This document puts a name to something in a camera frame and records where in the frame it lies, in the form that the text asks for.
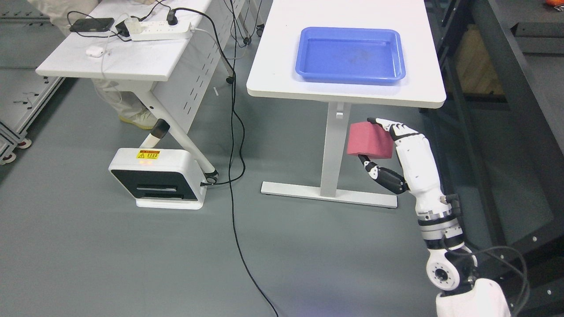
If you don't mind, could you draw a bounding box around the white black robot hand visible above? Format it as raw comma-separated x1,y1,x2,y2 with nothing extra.
358,117,450,219

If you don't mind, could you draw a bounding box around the pink foam block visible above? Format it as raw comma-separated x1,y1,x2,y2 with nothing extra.
346,121,393,159

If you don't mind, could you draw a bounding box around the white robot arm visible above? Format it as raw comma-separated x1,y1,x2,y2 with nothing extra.
418,194,510,317

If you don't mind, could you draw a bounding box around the black metal shelf right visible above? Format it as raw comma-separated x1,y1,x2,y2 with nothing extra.
425,0,563,317

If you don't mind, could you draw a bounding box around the blue plastic tray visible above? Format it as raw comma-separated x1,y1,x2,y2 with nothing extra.
295,27,407,85

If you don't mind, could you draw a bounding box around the white black floor device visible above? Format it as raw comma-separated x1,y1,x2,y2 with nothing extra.
108,148,206,210

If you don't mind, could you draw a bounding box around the white folding table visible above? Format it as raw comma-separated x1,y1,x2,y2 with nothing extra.
36,0,244,183

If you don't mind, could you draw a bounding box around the white power strip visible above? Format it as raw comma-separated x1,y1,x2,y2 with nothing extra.
124,18,192,41

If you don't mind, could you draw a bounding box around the black smartphone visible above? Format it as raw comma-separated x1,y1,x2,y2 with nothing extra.
69,18,115,33

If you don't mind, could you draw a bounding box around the person in white trousers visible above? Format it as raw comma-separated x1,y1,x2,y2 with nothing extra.
28,0,157,130

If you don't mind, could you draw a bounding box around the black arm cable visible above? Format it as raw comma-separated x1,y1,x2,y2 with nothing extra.
445,244,529,317

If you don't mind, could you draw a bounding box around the long black power cable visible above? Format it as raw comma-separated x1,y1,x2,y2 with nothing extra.
167,0,279,317

